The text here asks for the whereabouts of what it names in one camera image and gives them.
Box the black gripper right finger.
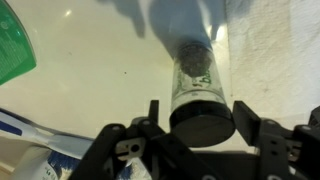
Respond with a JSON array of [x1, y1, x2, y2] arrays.
[[232, 99, 320, 180]]

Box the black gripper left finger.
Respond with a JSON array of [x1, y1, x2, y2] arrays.
[[68, 99, 214, 180]]

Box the clear jar with black lid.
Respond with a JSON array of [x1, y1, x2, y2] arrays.
[[169, 41, 236, 148]]

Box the white dryer machine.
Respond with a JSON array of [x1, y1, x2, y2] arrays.
[[0, 0, 320, 180]]

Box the flat white paper towel sheet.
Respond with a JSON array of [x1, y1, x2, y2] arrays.
[[225, 0, 320, 129]]

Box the green spray bottle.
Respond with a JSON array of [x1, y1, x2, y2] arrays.
[[0, 0, 38, 86]]

